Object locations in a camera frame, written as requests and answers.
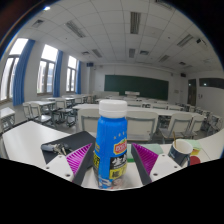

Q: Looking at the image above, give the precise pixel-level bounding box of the bunch of keys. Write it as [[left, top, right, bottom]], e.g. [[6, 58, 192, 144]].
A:
[[41, 142, 73, 156]]

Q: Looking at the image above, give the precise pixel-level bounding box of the ceiling projector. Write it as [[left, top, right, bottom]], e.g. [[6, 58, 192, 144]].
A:
[[195, 38, 208, 48]]

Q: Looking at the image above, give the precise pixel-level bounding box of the dark long wall window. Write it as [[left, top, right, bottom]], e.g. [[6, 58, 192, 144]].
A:
[[198, 77, 224, 90]]

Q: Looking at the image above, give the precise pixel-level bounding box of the group of white classroom desks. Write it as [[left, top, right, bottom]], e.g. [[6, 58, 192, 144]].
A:
[[0, 90, 209, 134]]

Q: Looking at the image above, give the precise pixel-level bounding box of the blue curtain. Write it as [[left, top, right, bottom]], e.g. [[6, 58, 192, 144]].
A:
[[52, 49, 64, 98], [75, 60, 83, 95], [12, 38, 36, 107]]

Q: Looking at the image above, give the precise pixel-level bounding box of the dark blue cup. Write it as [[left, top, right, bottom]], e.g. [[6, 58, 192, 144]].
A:
[[167, 138, 194, 168]]

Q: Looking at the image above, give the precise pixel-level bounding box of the black flat pad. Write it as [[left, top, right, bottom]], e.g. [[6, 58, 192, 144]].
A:
[[40, 130, 98, 165]]

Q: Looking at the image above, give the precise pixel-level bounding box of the group of ceiling lights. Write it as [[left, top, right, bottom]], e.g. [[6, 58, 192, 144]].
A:
[[42, 0, 194, 64]]

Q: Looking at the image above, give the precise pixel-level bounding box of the dark wooden door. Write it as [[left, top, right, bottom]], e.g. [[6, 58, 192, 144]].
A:
[[187, 78, 198, 107]]

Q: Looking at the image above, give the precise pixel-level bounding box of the tall bright window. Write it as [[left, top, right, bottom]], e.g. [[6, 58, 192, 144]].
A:
[[65, 55, 78, 93], [36, 44, 59, 95], [0, 37, 29, 102]]

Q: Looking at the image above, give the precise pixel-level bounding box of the green chalkboard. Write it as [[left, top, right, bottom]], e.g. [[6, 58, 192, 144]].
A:
[[104, 74, 170, 101]]

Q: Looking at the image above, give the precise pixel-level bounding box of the group of white classroom chairs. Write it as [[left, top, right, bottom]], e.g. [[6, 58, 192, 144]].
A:
[[21, 91, 224, 144]]

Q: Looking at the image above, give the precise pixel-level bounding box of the blue drink bottle white cap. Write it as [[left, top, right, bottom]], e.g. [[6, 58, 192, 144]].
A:
[[92, 99, 129, 190]]

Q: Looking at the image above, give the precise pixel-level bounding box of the golden stirring stick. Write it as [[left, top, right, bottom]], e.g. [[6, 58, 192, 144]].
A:
[[171, 130, 178, 148]]

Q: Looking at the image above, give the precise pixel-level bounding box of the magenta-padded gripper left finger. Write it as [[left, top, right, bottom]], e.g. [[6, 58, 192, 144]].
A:
[[43, 143, 96, 187]]

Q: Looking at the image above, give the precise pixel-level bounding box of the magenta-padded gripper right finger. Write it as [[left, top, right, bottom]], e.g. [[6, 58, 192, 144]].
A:
[[130, 142, 183, 187]]

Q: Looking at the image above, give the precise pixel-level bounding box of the flat round red coaster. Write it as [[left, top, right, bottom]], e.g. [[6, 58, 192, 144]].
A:
[[188, 155, 202, 167]]

